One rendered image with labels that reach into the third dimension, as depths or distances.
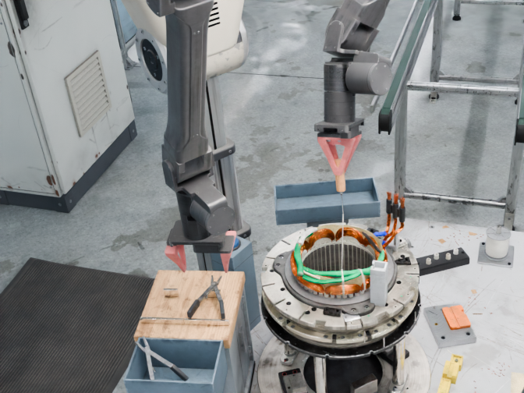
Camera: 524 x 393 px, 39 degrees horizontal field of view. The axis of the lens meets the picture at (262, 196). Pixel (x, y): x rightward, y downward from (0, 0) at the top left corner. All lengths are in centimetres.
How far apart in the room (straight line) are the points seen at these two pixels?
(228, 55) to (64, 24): 208
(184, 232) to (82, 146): 250
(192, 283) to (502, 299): 80
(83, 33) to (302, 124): 132
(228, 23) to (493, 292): 94
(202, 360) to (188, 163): 42
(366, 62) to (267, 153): 273
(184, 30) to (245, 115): 335
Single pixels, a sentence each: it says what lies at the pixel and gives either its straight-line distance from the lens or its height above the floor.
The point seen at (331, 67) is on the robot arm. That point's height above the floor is 152.
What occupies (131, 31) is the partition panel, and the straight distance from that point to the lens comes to 533.
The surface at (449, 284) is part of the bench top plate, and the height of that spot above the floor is 78.
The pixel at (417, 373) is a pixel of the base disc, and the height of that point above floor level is 80.
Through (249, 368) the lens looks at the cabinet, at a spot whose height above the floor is 80.
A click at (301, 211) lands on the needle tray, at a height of 106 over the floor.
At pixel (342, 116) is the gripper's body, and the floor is 144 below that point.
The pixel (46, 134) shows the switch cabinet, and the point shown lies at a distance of 360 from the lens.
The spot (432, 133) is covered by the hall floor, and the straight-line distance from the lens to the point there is 413.
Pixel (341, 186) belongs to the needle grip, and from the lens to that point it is 138.
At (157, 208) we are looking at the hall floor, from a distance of 370.
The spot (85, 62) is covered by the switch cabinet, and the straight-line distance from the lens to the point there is 381.
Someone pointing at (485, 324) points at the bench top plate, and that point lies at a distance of 188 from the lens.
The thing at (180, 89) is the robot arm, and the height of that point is 159.
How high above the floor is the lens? 209
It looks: 35 degrees down
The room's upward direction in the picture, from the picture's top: 6 degrees counter-clockwise
